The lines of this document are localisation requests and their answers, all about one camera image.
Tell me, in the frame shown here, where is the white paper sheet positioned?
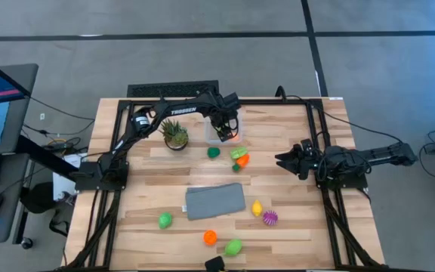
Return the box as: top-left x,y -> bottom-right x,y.
53,152 -> 87,201

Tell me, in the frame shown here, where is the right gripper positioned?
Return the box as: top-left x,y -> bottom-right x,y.
275,138 -> 322,181

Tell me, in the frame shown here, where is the black floor vent grille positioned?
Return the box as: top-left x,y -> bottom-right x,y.
126,79 -> 221,98

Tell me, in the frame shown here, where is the black round base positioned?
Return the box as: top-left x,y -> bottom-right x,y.
20,181 -> 58,215

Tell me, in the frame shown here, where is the black aluminium table frame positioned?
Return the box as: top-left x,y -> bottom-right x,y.
61,97 -> 389,272

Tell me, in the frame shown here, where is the black cart support beam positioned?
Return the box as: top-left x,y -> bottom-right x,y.
15,134 -> 90,183

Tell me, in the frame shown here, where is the orange toy carrot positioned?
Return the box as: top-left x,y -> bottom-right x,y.
232,153 -> 251,173

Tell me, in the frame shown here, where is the orange toy tangerine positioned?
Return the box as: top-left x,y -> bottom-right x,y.
202,229 -> 218,246

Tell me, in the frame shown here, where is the grey folded cloth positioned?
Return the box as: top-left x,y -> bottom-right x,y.
181,182 -> 247,221

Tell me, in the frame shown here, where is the light green toy cabbage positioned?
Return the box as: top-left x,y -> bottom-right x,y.
224,238 -> 243,258

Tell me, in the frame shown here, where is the potted succulent plant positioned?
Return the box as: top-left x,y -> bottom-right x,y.
159,118 -> 190,152

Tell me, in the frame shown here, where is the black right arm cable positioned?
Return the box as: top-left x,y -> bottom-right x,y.
275,85 -> 406,144

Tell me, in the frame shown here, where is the grey computer cart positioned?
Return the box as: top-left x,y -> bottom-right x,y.
0,63 -> 40,246

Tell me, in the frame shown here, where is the light green ridged toy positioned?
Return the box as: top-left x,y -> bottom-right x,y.
230,146 -> 248,160

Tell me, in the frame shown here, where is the yellow and black cable bundle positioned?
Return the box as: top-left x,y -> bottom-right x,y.
45,138 -> 81,153

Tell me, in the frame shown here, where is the yellow toy lemon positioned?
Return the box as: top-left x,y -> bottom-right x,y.
251,199 -> 264,218

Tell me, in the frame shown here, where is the black monitor cable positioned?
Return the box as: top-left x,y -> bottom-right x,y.
27,94 -> 96,122

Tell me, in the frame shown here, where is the clear plastic tupperware container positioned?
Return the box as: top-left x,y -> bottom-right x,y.
205,108 -> 243,145

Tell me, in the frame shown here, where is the purple spiky toy ball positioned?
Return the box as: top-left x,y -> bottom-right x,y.
262,210 -> 279,227

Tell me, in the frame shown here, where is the light green toy pepper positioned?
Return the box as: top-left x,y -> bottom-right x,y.
158,212 -> 174,230

